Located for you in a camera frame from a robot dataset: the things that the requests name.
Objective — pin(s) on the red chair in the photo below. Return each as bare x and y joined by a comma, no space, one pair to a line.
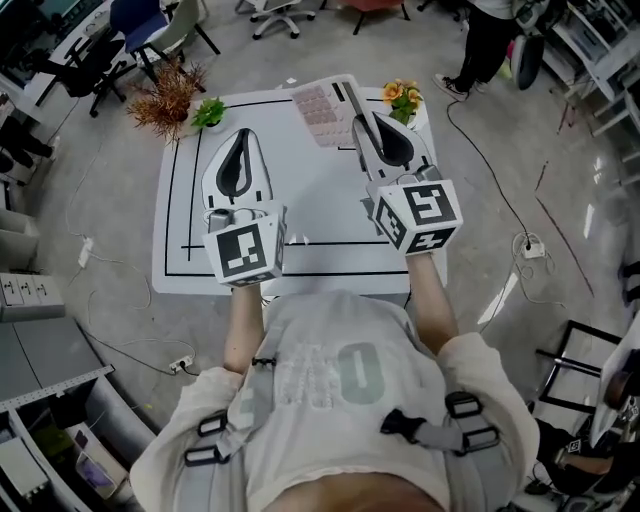
375,4

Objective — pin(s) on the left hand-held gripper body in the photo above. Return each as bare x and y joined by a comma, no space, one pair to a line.
245,255

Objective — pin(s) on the white metal rack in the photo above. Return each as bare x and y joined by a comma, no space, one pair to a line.
600,50

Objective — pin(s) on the green plant in white pot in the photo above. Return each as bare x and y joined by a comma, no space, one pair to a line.
209,112

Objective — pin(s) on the orange dried plant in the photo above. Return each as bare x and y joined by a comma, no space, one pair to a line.
167,100

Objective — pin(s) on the grey cabinet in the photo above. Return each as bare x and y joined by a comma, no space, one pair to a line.
50,355

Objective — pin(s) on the person's left forearm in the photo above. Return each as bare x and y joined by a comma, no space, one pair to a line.
245,325

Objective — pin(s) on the white bin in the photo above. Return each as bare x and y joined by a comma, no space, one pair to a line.
17,240

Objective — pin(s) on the white printed t-shirt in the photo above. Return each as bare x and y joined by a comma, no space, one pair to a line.
340,320

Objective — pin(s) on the white device box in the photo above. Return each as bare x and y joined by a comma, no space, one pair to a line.
20,472

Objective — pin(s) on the white perforated shelving unit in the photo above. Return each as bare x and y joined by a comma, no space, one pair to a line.
60,395

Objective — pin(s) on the white office chair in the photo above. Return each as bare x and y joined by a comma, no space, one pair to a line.
277,17

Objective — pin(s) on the black and white machine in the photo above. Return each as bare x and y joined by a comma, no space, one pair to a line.
530,50

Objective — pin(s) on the black office chair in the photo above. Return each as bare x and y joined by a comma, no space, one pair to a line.
85,65

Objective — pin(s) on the grey box with sockets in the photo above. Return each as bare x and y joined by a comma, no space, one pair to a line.
30,295

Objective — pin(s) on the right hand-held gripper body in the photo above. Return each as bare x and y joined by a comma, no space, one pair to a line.
425,210

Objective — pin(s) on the white power strip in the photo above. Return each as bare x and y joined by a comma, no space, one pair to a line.
181,365
533,249
86,250

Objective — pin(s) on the person's right forearm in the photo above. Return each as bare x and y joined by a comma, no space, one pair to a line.
432,300

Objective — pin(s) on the yellow flowers in white pot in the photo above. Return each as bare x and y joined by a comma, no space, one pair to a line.
402,97

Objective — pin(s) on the blue and white chair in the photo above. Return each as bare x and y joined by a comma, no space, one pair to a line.
145,25

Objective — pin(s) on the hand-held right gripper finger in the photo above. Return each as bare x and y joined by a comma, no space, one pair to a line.
367,147
417,150

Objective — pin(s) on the tablet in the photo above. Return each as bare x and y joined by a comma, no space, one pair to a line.
97,475

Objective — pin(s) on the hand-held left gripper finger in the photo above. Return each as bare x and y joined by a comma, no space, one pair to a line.
261,175
211,180

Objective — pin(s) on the white calculator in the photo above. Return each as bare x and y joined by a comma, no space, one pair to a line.
322,112

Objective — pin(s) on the black metal frame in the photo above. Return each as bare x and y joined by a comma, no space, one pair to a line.
575,360

